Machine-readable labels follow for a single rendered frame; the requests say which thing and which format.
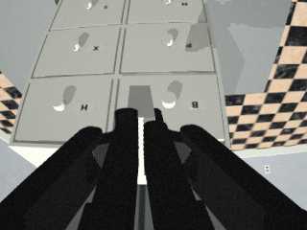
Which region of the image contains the white chest of drawers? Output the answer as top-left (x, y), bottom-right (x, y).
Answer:
top-left (9, 0), bottom-right (231, 167)

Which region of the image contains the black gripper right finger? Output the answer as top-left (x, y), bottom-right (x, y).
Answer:
top-left (140, 85), bottom-right (307, 230)

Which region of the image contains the grey drawer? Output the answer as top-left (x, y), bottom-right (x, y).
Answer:
top-left (50, 0), bottom-right (126, 32)
top-left (33, 27), bottom-right (121, 79)
top-left (128, 0), bottom-right (206, 24)
top-left (121, 25), bottom-right (214, 74)
top-left (15, 78), bottom-right (113, 145)
top-left (117, 75), bottom-right (224, 143)

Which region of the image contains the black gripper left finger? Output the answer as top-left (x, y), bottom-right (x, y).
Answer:
top-left (0, 85), bottom-right (141, 230)

